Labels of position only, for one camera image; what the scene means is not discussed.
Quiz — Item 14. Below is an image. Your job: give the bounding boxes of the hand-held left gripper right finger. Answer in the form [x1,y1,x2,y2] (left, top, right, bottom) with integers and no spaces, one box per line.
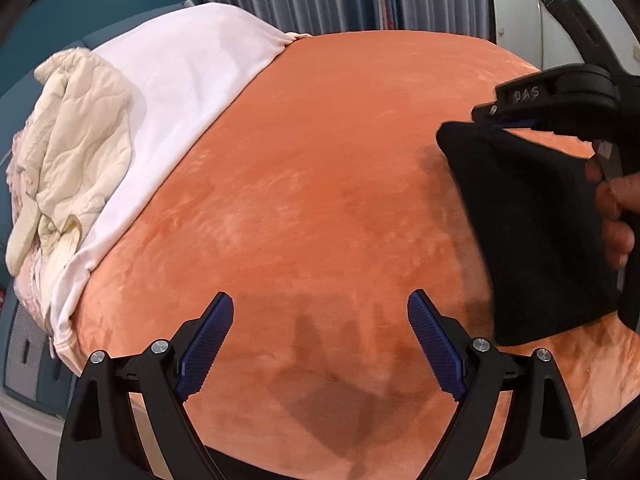
[406,289,586,480]

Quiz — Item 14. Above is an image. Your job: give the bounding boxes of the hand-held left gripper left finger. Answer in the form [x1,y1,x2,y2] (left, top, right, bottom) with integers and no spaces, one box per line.
[56,291,236,480]

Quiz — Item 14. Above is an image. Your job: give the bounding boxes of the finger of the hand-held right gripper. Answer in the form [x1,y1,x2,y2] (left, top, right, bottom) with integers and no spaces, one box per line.
[472,102,538,130]

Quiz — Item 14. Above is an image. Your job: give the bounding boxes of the black pants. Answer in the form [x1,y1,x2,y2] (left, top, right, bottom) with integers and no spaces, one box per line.
[436,120,640,347]

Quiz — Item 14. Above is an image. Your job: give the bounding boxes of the person's right hand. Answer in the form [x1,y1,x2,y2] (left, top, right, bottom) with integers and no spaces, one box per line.
[585,156,640,270]

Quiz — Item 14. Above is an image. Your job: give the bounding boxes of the grey bedside cabinet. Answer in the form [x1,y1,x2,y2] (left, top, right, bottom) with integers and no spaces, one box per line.
[0,300,66,401]

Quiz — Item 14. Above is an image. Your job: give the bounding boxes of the pale pink quilted cover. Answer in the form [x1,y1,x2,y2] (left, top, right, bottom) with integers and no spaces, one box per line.
[4,125,56,333]

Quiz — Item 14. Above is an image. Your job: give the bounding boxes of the orange plush blanket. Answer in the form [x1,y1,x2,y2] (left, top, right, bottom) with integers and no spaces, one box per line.
[75,30,640,480]

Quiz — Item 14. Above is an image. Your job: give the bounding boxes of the cream quilted comforter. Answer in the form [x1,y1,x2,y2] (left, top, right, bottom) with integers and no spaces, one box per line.
[5,46,138,281]

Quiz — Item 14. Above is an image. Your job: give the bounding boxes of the white bed sheet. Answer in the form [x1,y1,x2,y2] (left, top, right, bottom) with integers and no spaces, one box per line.
[47,2,313,376]

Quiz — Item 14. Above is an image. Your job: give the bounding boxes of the standing wall mirror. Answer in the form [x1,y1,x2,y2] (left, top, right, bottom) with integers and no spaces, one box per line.
[487,0,548,68]

